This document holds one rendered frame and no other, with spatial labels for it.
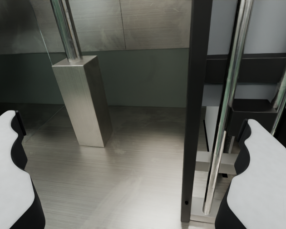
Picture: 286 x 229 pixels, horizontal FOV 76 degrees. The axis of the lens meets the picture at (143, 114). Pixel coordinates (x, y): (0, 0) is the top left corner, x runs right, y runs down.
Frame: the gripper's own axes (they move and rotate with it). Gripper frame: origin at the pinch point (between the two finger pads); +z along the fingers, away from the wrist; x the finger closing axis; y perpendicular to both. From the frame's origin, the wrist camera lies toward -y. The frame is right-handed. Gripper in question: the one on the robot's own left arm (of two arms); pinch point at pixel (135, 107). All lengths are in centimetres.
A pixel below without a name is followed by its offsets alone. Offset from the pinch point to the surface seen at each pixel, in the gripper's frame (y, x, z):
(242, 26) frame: -4.2, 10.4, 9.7
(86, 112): 22.2, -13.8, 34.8
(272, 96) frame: 3.8, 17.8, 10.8
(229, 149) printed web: 22.1, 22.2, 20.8
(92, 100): 18.1, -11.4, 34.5
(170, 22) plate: 0, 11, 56
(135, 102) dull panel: 32, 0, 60
